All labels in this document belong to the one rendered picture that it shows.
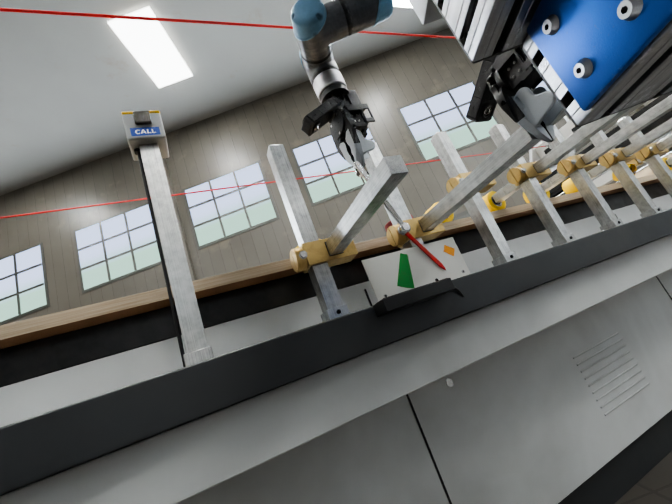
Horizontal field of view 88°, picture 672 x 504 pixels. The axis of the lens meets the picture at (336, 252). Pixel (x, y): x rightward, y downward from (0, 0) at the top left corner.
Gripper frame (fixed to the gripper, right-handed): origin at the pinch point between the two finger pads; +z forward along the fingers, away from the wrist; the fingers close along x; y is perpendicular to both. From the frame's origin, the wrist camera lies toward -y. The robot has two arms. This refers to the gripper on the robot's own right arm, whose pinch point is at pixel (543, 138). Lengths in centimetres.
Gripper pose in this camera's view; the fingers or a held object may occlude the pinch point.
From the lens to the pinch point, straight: 65.8
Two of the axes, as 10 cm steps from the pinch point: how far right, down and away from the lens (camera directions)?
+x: 8.9, -2.1, 4.2
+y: 3.1, -4.0, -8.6
